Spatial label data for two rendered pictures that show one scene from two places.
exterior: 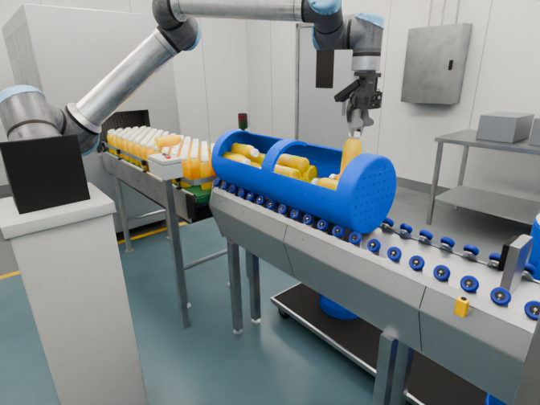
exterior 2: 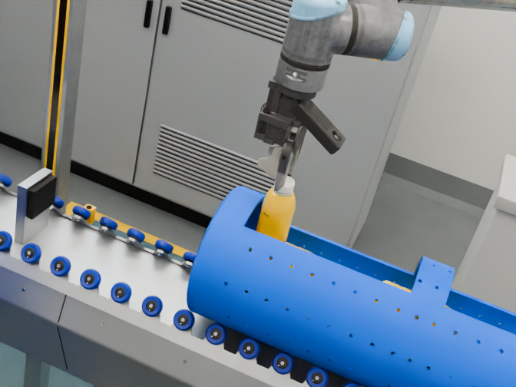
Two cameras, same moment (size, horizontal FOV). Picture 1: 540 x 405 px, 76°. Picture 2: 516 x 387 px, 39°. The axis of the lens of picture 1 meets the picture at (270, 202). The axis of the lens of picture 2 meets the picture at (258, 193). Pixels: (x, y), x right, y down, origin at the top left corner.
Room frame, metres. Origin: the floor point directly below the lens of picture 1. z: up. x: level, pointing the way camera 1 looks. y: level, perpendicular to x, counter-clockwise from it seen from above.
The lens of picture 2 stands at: (2.21, -1.09, 2.00)
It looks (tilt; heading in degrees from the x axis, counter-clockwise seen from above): 30 degrees down; 143
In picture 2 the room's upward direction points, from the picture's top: 15 degrees clockwise
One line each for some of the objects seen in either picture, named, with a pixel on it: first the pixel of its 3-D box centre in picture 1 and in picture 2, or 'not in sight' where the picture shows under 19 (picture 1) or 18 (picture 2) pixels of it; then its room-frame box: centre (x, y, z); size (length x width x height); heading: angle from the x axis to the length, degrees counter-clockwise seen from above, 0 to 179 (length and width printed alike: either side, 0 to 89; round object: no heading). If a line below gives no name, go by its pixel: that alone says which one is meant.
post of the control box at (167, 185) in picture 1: (176, 256); not in sight; (1.82, 0.56, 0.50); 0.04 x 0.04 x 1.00; 40
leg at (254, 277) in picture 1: (254, 280); not in sight; (1.84, 0.11, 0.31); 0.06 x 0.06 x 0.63; 40
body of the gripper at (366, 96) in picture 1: (365, 91); (287, 113); (1.22, -0.33, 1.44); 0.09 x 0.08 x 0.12; 40
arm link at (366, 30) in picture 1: (367, 35); (315, 28); (1.23, -0.32, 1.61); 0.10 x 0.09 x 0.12; 72
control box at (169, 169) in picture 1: (165, 165); not in sight; (1.82, 0.56, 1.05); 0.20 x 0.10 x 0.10; 40
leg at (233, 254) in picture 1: (235, 289); not in sight; (1.75, 0.21, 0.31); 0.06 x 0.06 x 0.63; 40
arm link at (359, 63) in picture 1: (366, 64); (300, 74); (1.23, -0.32, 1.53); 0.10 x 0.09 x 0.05; 130
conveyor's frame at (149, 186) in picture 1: (173, 218); not in sight; (2.51, 0.75, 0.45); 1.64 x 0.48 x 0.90; 40
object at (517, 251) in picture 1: (511, 265); (36, 207); (0.82, -0.65, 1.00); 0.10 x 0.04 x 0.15; 130
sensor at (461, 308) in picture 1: (466, 302); (82, 219); (0.78, -0.52, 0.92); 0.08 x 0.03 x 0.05; 130
